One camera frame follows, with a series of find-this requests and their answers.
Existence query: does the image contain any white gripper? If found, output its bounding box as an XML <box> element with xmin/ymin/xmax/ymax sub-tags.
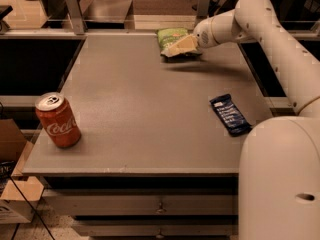
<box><xmin>161</xmin><ymin>18</ymin><xmax>218</xmax><ymax>57</ymax></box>

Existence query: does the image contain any green jalapeno chip bag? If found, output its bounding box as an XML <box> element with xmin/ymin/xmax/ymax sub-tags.
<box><xmin>156</xmin><ymin>27</ymin><xmax>192</xmax><ymax>53</ymax></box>

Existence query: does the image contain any red coke can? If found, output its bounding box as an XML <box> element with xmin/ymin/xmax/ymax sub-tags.
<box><xmin>35</xmin><ymin>92</ymin><xmax>81</xmax><ymax>148</ymax></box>

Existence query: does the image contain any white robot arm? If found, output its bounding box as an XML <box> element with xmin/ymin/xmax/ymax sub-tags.
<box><xmin>163</xmin><ymin>0</ymin><xmax>320</xmax><ymax>240</ymax></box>

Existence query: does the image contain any blue snack bar wrapper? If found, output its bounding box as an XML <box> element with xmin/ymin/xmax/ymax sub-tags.
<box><xmin>210</xmin><ymin>94</ymin><xmax>251</xmax><ymax>136</ymax></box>

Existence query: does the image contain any upper grey drawer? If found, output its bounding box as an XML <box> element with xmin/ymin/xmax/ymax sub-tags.
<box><xmin>43</xmin><ymin>190</ymin><xmax>238</xmax><ymax>216</ymax></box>

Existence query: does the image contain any grey drawer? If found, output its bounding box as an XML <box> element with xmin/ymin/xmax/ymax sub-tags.
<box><xmin>43</xmin><ymin>190</ymin><xmax>238</xmax><ymax>216</ymax></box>
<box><xmin>72</xmin><ymin>216</ymin><xmax>238</xmax><ymax>237</ymax></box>

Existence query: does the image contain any lower grey drawer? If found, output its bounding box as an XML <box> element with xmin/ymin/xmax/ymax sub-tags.
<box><xmin>72</xmin><ymin>216</ymin><xmax>238</xmax><ymax>237</ymax></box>

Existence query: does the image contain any cardboard box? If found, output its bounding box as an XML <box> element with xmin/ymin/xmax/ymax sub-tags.
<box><xmin>0</xmin><ymin>119</ymin><xmax>44</xmax><ymax>224</ymax></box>

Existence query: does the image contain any right metal bracket post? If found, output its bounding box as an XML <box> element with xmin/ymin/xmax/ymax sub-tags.
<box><xmin>195</xmin><ymin>0</ymin><xmax>210</xmax><ymax>23</ymax></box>

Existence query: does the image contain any metal bracket post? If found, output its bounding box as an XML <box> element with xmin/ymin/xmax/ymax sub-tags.
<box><xmin>195</xmin><ymin>0</ymin><xmax>210</xmax><ymax>23</ymax></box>
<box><xmin>65</xmin><ymin>0</ymin><xmax>86</xmax><ymax>35</ymax></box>

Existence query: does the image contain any left metal bracket post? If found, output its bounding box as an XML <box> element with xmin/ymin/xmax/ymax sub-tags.
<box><xmin>65</xmin><ymin>0</ymin><xmax>86</xmax><ymax>35</ymax></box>

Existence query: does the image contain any black cable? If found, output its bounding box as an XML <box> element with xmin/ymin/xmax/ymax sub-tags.
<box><xmin>0</xmin><ymin>163</ymin><xmax>56</xmax><ymax>240</ymax></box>

